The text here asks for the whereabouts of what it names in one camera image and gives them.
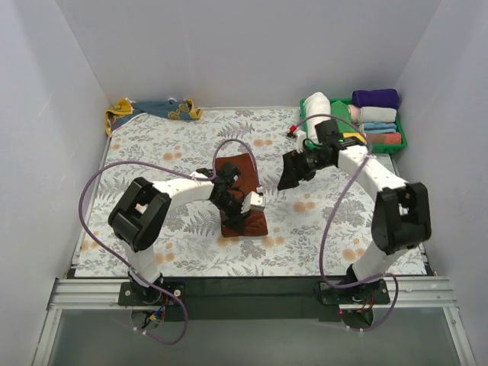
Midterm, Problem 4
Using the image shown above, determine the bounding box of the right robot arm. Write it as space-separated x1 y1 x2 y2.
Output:
278 115 432 291

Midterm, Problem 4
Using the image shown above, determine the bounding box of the yellow rolled towel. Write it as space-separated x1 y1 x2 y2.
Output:
342 132 368 144

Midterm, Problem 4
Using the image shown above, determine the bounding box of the light blue rolled towel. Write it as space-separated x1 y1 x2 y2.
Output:
361 122 397 133

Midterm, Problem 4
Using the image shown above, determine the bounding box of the grey rolled towel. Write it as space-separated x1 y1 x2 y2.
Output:
358 106 397 124

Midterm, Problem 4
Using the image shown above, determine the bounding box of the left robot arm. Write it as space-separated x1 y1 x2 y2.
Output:
108 162 263 287

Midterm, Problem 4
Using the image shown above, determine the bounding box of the white rolled towel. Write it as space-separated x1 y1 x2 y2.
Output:
303 91 331 143

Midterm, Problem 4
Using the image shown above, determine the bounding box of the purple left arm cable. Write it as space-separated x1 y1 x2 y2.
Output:
78 139 265 345

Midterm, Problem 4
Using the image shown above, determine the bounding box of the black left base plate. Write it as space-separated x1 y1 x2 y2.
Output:
117 281 186 307

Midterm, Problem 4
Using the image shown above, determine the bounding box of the purple rolled towel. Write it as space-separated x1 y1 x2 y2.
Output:
352 88 400 109

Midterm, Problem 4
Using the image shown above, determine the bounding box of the floral patterned table mat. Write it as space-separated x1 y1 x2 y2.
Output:
75 108 374 277

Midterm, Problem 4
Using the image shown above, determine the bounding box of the green rolled towel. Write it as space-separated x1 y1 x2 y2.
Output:
331 101 356 133

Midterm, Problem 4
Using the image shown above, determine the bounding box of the green plastic tray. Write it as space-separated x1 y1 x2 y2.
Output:
300 99 407 154

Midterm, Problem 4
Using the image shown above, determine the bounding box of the red brown rolled towel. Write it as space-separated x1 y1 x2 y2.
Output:
366 132 402 145

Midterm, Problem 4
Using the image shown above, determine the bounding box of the aluminium frame rail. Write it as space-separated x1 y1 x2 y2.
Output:
33 275 475 365

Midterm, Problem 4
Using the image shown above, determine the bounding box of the blue yellow crumpled cloth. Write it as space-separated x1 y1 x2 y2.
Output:
104 98 204 137

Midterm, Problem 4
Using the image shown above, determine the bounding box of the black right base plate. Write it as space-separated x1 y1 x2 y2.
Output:
313 280 390 306

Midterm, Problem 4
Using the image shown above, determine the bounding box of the pink rolled towel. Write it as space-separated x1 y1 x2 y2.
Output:
348 104 361 124

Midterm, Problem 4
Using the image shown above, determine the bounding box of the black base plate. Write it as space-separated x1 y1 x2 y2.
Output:
313 280 390 306
117 281 186 307

